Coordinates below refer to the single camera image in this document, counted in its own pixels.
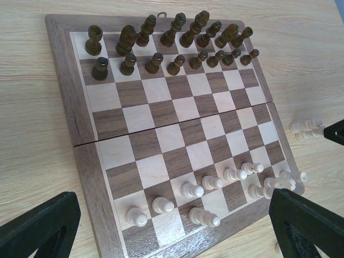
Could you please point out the light rook corner piece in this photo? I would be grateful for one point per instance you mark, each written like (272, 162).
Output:
(301, 177)

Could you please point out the light wooden chess piece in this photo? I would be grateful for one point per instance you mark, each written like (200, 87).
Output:
(231, 175)

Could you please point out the dark bishop piece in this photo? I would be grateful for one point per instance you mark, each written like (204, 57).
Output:
(147, 28)
(204, 39)

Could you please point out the light piece board left edge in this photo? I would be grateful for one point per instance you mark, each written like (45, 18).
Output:
(189, 190)

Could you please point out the light pawn off board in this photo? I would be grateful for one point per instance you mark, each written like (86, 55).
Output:
(203, 217)
(136, 217)
(162, 205)

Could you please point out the light knight piece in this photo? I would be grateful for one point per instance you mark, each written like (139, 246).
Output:
(280, 183)

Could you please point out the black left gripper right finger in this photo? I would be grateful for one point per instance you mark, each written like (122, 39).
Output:
(302, 226)

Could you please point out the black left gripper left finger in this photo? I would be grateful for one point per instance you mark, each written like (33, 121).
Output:
(48, 230)

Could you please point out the dark wooden chess piece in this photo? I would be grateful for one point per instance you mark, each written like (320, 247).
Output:
(246, 59)
(196, 62)

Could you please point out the dark king piece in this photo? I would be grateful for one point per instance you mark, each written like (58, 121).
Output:
(196, 26)

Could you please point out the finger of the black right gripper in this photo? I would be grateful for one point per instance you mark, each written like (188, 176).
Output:
(335, 132)

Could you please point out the light piece right of board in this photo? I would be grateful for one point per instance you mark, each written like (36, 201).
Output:
(310, 134)
(305, 125)

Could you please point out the wooden chess board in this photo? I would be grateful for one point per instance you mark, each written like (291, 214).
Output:
(143, 136)

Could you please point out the light piece on board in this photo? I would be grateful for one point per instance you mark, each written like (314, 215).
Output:
(258, 192)
(210, 182)
(251, 168)

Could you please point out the dark rook corner piece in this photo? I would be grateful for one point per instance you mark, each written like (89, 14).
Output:
(93, 45)

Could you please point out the dark pawn piece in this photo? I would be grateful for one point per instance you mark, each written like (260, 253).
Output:
(127, 66)
(174, 67)
(100, 69)
(230, 58)
(214, 60)
(153, 65)

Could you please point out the dark knight piece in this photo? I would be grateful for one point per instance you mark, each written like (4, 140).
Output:
(228, 33)
(127, 40)

